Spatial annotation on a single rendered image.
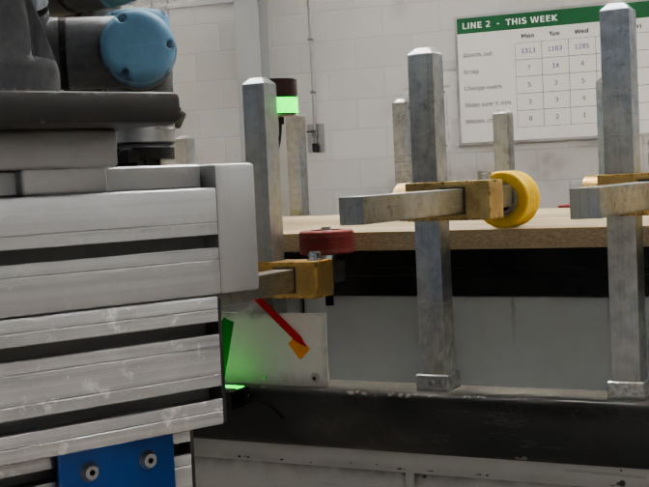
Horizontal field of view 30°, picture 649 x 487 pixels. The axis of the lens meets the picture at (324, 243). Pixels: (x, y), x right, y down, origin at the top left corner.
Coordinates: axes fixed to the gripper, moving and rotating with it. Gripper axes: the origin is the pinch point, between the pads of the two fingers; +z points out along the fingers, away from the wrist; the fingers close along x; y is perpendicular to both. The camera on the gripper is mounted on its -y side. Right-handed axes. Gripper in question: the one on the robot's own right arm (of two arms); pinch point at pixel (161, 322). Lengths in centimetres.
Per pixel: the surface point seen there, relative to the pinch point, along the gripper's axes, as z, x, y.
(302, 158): -23, -57, -140
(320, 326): 3.6, 5.2, -29.0
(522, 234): -7, 28, -46
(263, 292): -1.7, 1.5, -20.5
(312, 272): -3.7, 4.4, -28.8
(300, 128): -30, -57, -139
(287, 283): -2.3, 1.6, -26.9
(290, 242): -7.1, -8.3, -45.6
